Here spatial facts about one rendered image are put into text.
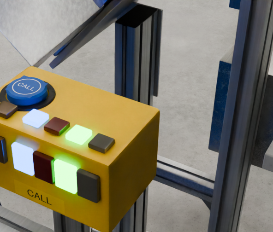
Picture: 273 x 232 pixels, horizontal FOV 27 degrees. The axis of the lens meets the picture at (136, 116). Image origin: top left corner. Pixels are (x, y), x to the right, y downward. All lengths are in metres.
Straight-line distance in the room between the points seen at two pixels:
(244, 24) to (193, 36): 2.01
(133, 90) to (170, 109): 1.29
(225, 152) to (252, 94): 0.15
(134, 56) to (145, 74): 0.08
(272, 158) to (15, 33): 0.43
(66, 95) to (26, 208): 1.42
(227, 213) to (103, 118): 0.68
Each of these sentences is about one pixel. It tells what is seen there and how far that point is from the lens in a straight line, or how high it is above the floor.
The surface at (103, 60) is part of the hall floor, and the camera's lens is 2.73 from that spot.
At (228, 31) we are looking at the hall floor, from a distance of 3.04.
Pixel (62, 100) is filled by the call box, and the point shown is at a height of 1.07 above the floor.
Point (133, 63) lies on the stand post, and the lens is 1.09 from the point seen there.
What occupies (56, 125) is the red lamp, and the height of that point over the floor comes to 1.08.
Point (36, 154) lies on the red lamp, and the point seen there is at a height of 1.06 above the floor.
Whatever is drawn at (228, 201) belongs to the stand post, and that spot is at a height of 0.59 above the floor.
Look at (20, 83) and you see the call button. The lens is 0.59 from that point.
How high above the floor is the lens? 1.40
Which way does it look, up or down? 36 degrees down
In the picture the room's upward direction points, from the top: 2 degrees clockwise
